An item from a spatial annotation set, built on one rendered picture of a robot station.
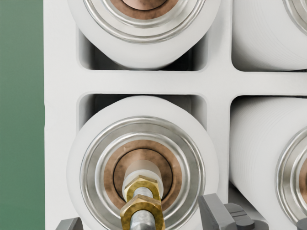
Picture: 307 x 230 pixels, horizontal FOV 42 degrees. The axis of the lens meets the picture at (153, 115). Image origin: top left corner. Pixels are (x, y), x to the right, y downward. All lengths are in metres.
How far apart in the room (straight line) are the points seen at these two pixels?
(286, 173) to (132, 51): 0.12
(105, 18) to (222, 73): 0.11
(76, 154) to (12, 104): 0.28
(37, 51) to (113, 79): 0.21
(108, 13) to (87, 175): 0.10
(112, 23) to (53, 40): 0.09
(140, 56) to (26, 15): 0.29
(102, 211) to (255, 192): 0.10
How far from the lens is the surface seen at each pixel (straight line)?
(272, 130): 0.26
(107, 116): 0.24
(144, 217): 0.16
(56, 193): 0.33
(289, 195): 0.26
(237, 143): 0.32
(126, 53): 0.24
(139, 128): 0.24
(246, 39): 0.32
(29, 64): 0.51
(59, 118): 0.32
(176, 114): 0.24
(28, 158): 0.52
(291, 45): 0.26
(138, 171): 0.21
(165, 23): 0.24
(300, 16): 0.26
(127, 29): 0.24
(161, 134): 0.24
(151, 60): 0.25
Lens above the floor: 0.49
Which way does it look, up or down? 86 degrees down
